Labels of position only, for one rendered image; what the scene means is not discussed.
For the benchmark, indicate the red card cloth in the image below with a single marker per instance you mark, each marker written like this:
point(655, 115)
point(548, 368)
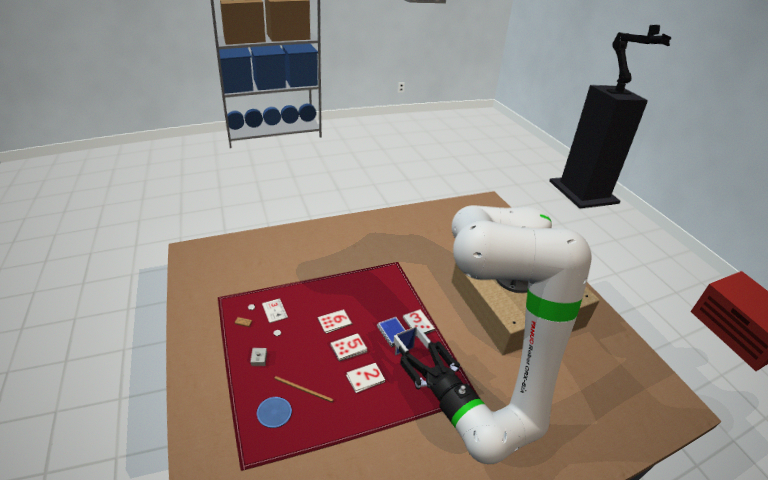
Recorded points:
point(303, 355)
point(244, 466)

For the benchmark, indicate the blue playing card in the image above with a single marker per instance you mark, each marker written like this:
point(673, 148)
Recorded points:
point(391, 327)
point(408, 339)

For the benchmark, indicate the blue round disc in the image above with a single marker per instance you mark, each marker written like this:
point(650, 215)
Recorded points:
point(274, 412)

